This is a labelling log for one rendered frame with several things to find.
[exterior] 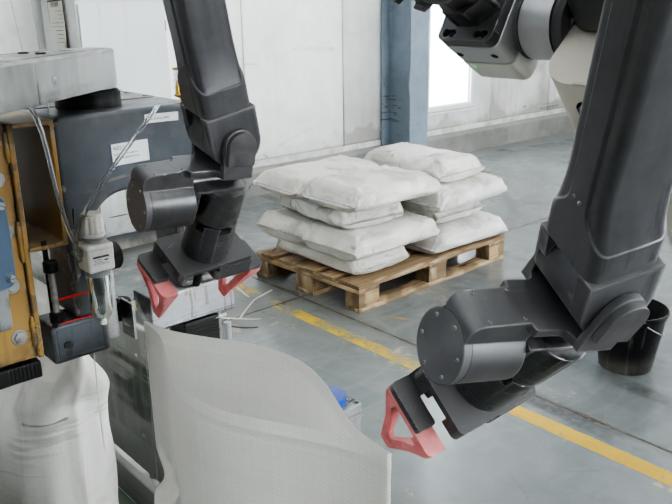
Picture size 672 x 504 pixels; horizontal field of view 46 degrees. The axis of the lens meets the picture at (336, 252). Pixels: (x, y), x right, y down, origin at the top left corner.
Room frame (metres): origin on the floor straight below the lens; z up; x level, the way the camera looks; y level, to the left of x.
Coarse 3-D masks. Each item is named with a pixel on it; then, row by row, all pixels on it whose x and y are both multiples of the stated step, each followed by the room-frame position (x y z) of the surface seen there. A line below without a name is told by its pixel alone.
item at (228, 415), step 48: (192, 336) 0.97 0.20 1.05; (192, 384) 0.97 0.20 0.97; (240, 384) 0.95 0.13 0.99; (288, 384) 0.90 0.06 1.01; (192, 432) 0.80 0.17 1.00; (240, 432) 0.76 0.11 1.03; (288, 432) 0.73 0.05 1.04; (336, 432) 0.79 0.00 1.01; (192, 480) 0.81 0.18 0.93; (240, 480) 0.76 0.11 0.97; (288, 480) 0.73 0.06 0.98; (336, 480) 0.71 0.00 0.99; (384, 480) 0.68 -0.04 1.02
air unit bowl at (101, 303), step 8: (88, 280) 0.97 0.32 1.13; (96, 280) 0.96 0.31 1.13; (104, 280) 0.97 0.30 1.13; (88, 288) 0.97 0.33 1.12; (96, 288) 0.96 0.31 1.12; (104, 288) 0.97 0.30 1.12; (96, 296) 0.96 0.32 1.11; (104, 296) 0.97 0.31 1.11; (96, 304) 0.96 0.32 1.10; (104, 304) 0.96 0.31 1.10; (112, 304) 0.98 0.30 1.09; (96, 312) 0.96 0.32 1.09; (104, 312) 0.96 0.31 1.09
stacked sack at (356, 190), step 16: (320, 176) 3.89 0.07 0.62; (336, 176) 3.85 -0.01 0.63; (352, 176) 3.88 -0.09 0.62; (368, 176) 3.86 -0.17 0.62; (384, 176) 3.88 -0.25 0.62; (400, 176) 3.93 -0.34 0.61; (416, 176) 3.92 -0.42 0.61; (304, 192) 3.87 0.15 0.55; (320, 192) 3.78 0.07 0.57; (336, 192) 3.71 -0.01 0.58; (352, 192) 3.64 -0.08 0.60; (368, 192) 3.65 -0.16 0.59; (384, 192) 3.70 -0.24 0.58; (400, 192) 3.77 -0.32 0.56; (416, 192) 3.83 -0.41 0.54; (432, 192) 3.93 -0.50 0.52; (336, 208) 3.69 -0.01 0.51; (352, 208) 3.59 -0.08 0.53; (368, 208) 3.65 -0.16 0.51
